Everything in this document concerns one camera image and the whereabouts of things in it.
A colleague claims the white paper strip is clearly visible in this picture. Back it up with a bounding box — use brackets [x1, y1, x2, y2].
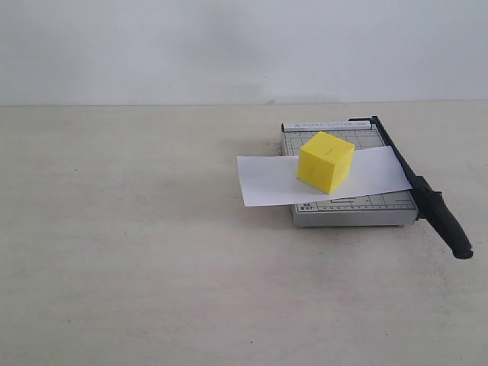
[237, 146, 412, 207]

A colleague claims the black cutter blade arm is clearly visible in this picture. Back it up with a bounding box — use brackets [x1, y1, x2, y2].
[371, 116, 474, 260]

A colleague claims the grey paper cutter base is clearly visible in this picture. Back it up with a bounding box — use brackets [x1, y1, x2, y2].
[281, 116, 419, 227]

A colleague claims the yellow foam cube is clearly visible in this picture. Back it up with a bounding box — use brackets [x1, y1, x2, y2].
[297, 131, 355, 194]

